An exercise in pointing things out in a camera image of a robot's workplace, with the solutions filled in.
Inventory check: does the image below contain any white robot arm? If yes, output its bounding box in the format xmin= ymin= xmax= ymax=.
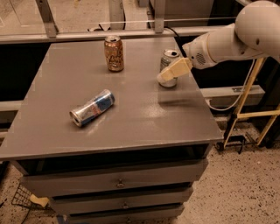
xmin=157 ymin=1 xmax=280 ymax=83

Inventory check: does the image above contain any grey drawer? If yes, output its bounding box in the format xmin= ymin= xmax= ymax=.
xmin=50 ymin=187 xmax=193 ymax=214
xmin=68 ymin=203 xmax=184 ymax=224
xmin=21 ymin=158 xmax=208 ymax=197

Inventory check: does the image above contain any top grey drawer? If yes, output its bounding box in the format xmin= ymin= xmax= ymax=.
xmin=21 ymin=158 xmax=208 ymax=197

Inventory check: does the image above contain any blue silver redbull can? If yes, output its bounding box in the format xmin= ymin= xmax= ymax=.
xmin=69 ymin=89 xmax=115 ymax=127

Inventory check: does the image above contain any silver green 7up can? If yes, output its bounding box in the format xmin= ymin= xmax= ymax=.
xmin=160 ymin=49 xmax=180 ymax=88

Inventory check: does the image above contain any metal railing frame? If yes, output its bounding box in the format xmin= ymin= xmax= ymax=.
xmin=0 ymin=0 xmax=252 ymax=46

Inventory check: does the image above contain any white cable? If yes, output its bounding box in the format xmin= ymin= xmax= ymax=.
xmin=205 ymin=58 xmax=256 ymax=112

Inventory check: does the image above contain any middle grey drawer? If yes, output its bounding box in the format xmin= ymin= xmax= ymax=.
xmin=50 ymin=187 xmax=193 ymax=214

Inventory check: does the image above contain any bottom grey drawer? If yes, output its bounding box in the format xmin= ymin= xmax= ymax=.
xmin=68 ymin=203 xmax=184 ymax=224

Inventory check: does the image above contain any black wire basket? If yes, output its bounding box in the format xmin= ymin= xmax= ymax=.
xmin=11 ymin=184 xmax=36 ymax=208

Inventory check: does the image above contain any brown gold soda can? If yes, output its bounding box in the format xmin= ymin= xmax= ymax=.
xmin=104 ymin=35 xmax=124 ymax=72

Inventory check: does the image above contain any black cable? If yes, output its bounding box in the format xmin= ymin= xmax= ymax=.
xmin=164 ymin=25 xmax=187 ymax=58

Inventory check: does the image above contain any grey drawer cabinet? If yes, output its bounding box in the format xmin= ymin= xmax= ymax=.
xmin=0 ymin=37 xmax=225 ymax=224

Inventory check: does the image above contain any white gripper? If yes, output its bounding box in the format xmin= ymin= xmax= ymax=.
xmin=157 ymin=33 xmax=217 ymax=82

